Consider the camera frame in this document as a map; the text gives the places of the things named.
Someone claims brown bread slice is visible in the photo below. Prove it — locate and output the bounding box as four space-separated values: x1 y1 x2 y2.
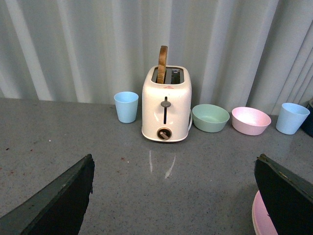
156 46 168 84

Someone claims cream white toaster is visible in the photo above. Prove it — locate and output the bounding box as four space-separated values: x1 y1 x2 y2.
141 66 192 142

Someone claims green bowl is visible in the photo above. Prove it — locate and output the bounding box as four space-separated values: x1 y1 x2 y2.
192 104 230 133

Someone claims light blue cup right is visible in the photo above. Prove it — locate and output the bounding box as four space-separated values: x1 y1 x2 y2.
276 103 310 135

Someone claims pink plate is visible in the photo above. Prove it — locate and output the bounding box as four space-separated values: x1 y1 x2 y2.
252 191 278 235

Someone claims light blue cup left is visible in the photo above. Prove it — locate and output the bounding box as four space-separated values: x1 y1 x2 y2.
114 92 139 123

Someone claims grey curtain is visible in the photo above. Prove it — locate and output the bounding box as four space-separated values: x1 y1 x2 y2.
0 0 313 115

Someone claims light blue cup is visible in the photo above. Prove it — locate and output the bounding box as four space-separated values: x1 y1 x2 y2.
276 103 310 135
114 92 139 123

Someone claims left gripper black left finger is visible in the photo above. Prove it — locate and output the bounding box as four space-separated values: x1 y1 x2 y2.
0 154 95 235

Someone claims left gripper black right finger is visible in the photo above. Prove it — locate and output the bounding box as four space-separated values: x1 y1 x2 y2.
254 154 313 235

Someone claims dark blue saucepan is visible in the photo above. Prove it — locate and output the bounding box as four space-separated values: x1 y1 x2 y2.
301 98 313 137

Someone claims pink bowl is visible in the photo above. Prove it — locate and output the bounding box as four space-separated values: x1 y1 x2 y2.
231 107 271 136

